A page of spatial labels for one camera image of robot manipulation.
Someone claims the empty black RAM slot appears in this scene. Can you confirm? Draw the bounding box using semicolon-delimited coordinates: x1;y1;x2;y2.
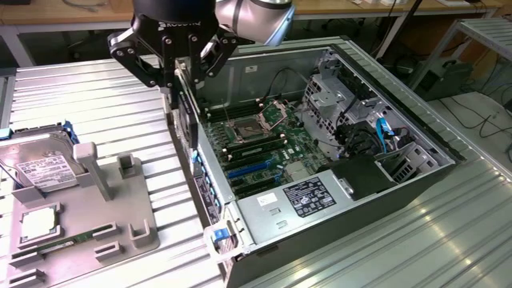
206;108;265;123
205;103;262;118

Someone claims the black looped case wire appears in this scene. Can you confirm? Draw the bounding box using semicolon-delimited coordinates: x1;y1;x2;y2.
266;68;309;100

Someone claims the grey cable on desk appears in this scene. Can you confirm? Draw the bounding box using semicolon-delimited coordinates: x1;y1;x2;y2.
62;0;109;13

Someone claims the grey power supply unit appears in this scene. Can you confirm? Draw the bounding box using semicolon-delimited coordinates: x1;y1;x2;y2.
234;172;356;245

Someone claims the black power wire bundle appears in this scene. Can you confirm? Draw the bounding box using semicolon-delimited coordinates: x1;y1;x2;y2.
334;121;381;157

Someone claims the blue disk caddy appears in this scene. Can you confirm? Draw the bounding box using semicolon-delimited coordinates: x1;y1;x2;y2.
0;119;82;157

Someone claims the silver chipset heatsink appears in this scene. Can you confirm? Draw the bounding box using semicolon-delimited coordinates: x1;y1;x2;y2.
286;163;317;178

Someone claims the open metal socket cover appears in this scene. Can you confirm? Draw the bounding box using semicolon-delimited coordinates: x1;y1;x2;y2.
257;100;293;130

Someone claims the grey metal frame piece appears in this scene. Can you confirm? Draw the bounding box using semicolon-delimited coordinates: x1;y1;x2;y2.
0;67;17;121

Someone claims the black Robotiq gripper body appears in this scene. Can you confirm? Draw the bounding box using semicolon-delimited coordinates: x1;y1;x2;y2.
130;0;221;59

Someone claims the green motherboard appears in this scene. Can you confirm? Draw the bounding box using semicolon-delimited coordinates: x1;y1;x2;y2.
198;98;333;200

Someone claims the silver hard disk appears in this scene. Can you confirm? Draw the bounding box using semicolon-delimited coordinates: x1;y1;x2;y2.
0;132;86;193

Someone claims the silver CPU chip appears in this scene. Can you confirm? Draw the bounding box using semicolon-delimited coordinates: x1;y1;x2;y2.
20;207;57;241

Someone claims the CPU socket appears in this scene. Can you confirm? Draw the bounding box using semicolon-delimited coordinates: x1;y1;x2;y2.
230;118;266;142

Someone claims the grey parts rack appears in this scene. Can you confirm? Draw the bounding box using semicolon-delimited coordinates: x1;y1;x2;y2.
6;141;161;286

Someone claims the black plastic air duct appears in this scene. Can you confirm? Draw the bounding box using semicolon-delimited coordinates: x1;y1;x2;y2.
330;155;397;201

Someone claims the black low-profile graphics card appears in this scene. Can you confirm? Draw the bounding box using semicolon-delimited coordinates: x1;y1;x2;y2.
173;57;200;151

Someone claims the thin socket locking lever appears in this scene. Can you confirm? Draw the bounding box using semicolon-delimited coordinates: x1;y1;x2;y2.
221;97;233;125

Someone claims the metal slat side table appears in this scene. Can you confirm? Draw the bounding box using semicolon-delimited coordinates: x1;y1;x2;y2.
429;17;512;91

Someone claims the black box on floor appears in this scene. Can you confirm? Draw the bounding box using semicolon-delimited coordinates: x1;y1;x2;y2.
417;59;474;101

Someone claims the wooden desk with white frame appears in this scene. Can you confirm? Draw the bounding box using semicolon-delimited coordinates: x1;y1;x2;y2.
0;0;502;68

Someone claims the green RAM stick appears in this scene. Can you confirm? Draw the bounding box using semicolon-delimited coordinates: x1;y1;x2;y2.
14;226;112;259

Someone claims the black cable on white surface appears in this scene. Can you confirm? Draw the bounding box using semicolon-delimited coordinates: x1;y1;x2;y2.
437;97;512;137

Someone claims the metal disk bay cage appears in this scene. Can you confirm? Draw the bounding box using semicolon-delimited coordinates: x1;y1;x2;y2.
301;73;380;157

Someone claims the blue flat data wire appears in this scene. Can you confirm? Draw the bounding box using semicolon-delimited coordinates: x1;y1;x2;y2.
374;116;392;155

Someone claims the open black PC case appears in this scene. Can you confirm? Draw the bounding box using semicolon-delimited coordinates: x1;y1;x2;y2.
161;43;466;288

